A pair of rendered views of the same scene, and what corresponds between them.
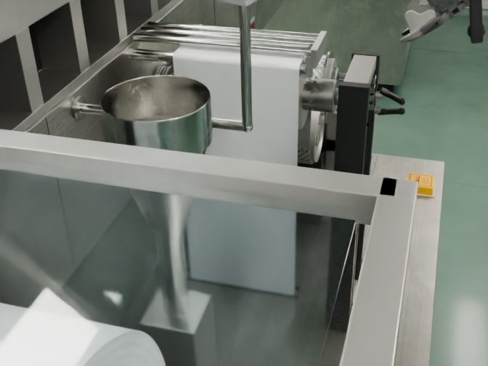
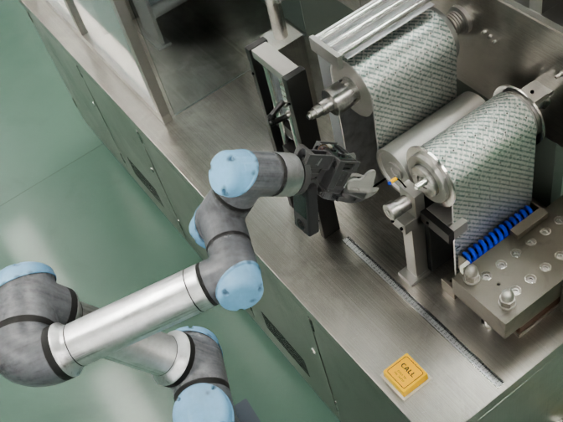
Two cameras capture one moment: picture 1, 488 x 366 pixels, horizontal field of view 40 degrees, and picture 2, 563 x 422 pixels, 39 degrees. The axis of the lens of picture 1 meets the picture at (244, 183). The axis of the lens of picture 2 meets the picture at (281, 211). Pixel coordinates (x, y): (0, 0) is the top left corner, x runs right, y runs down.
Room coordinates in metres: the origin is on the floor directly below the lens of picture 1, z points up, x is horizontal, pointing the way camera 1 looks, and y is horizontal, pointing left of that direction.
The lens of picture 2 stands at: (2.07, -1.13, 2.52)
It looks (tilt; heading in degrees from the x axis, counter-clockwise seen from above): 49 degrees down; 140
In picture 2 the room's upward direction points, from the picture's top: 17 degrees counter-clockwise
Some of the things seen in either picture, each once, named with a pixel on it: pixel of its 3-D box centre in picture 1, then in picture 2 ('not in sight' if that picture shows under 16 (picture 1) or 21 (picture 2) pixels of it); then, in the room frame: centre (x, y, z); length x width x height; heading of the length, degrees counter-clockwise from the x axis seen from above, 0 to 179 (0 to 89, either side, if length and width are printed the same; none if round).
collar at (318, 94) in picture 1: (320, 95); (340, 95); (1.20, -0.15, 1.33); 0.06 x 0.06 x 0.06; 73
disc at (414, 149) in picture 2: (327, 83); (430, 176); (1.44, -0.20, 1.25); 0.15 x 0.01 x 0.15; 163
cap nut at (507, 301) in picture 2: not in sight; (507, 297); (1.66, -0.27, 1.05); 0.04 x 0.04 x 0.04
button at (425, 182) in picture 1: (420, 184); (405, 374); (1.53, -0.47, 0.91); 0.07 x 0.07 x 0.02; 73
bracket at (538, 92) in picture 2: not in sight; (534, 92); (1.53, 0.08, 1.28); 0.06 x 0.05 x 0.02; 73
